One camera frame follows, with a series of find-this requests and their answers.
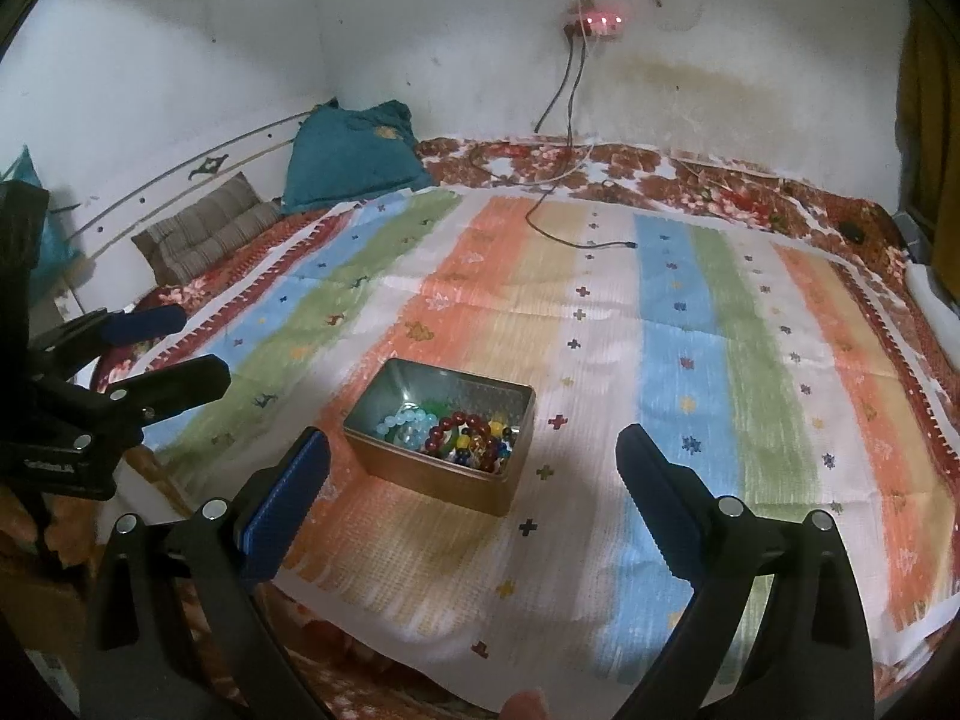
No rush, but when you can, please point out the light blue bead bracelet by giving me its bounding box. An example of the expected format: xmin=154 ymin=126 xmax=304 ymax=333
xmin=374 ymin=406 xmax=431 ymax=446

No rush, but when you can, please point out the metal tin box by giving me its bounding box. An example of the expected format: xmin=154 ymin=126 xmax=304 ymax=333
xmin=345 ymin=358 xmax=535 ymax=517

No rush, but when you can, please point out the dark red bead bracelet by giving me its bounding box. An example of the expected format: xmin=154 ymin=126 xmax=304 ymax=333
xmin=423 ymin=413 xmax=506 ymax=473

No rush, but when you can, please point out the yellow black bead bracelet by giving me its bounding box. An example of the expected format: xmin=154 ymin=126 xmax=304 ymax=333
xmin=485 ymin=411 xmax=524 ymax=452

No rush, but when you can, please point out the multicolour bead bracelet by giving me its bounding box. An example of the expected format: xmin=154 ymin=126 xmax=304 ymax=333
xmin=449 ymin=425 xmax=516 ymax=475

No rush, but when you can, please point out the teal plastic bag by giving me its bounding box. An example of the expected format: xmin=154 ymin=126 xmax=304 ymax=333
xmin=2 ymin=146 xmax=80 ymax=307

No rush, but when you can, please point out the brown striped cushion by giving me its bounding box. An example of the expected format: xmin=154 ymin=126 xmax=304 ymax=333
xmin=133 ymin=172 xmax=281 ymax=286

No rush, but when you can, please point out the striped colourful bed cloth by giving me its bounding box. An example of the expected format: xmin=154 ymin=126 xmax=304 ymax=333
xmin=146 ymin=190 xmax=958 ymax=717

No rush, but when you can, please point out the teal pillow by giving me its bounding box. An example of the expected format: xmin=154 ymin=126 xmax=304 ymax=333
xmin=281 ymin=99 xmax=434 ymax=215

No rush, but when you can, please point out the black charging cable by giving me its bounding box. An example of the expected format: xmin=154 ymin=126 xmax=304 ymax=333
xmin=524 ymin=32 xmax=640 ymax=252

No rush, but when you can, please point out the white cable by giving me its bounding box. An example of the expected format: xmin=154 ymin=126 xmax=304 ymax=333
xmin=467 ymin=35 xmax=602 ymax=189

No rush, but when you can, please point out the wall socket with red lights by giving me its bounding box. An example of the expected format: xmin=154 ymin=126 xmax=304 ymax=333
xmin=563 ymin=0 xmax=626 ymax=41

